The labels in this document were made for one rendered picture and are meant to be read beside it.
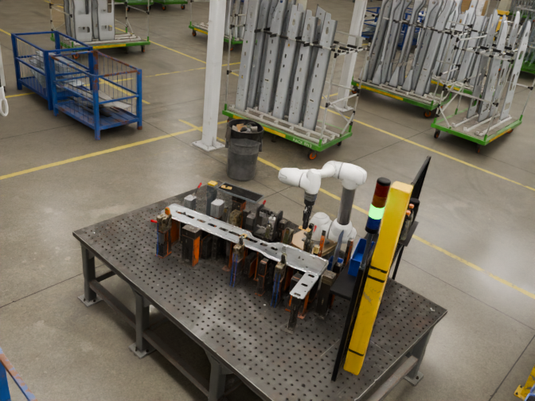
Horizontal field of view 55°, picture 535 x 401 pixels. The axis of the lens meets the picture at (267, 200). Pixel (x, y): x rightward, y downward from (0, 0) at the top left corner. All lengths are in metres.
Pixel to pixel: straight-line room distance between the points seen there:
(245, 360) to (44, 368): 1.67
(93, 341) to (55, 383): 0.46
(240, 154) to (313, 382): 3.97
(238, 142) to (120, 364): 3.37
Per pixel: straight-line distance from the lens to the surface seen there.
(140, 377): 4.19
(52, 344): 4.52
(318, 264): 3.72
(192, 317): 3.60
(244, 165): 6.77
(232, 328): 3.54
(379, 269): 2.92
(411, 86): 11.23
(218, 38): 7.32
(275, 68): 8.38
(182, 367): 3.94
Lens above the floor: 3.12
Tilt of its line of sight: 29 degrees down
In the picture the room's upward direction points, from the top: 8 degrees clockwise
